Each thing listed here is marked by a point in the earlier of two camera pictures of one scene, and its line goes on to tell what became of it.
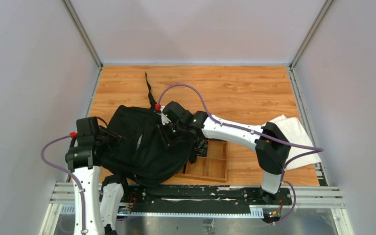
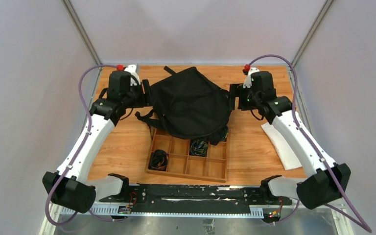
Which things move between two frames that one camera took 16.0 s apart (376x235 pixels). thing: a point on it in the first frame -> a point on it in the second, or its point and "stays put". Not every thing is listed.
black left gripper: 109,138 -> 145,92
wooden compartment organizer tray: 213,166 stays put
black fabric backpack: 134,151 -> 188,105
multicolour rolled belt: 200,147 stays put
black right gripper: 163,129 -> 238,90
